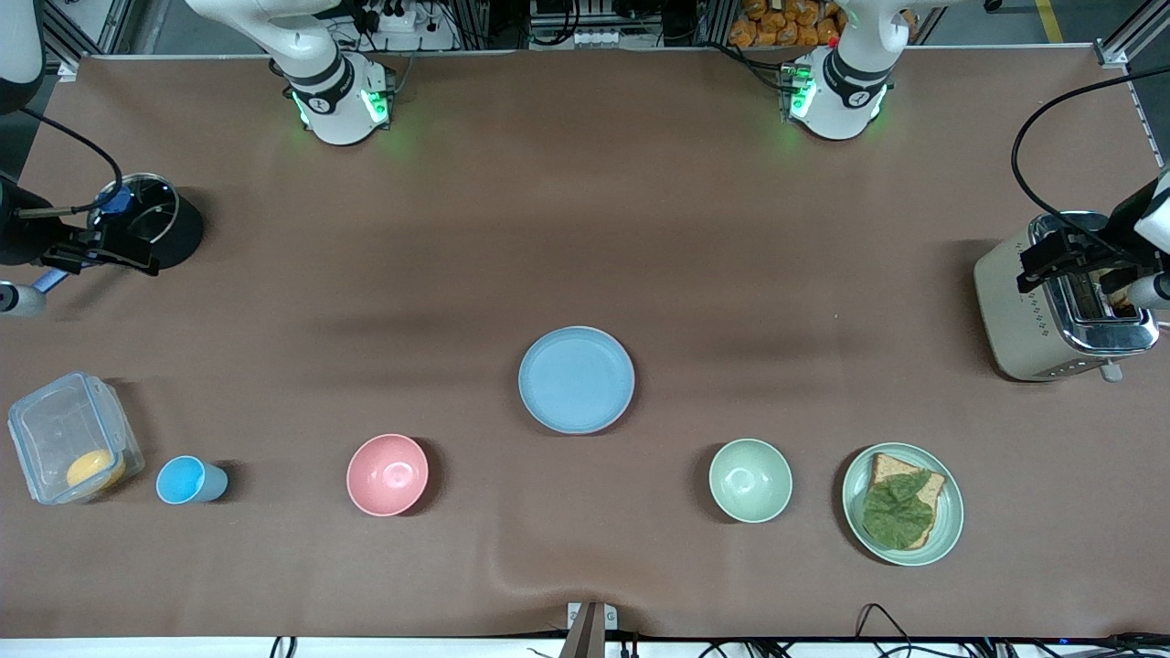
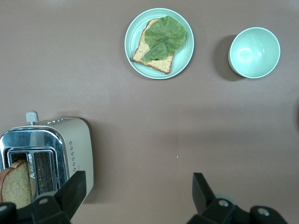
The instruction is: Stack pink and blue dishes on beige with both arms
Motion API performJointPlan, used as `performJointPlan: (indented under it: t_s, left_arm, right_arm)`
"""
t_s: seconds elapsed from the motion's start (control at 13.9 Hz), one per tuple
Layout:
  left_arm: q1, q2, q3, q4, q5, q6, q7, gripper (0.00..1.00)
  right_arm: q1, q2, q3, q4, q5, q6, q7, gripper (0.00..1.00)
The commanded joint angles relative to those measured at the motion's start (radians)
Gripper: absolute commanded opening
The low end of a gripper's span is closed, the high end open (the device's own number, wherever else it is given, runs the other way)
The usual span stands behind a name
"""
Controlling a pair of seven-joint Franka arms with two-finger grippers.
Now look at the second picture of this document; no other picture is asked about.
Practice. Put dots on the beige chrome toaster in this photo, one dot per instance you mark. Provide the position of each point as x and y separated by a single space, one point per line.
79 140

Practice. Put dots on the green lettuce leaf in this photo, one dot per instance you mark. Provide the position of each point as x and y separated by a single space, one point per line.
163 35

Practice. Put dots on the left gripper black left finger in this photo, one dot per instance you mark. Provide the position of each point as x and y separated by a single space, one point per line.
70 198

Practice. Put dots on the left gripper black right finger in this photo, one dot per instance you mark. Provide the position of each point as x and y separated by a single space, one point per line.
205 203

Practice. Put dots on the bread slice on plate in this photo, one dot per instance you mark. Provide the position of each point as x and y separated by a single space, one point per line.
158 64

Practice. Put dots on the brown bread slice in toaster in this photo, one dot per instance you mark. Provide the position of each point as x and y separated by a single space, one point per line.
16 186

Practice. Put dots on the green bowl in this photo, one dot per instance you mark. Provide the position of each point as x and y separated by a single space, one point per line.
254 53

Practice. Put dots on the green plate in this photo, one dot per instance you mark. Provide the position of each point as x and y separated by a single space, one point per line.
182 63

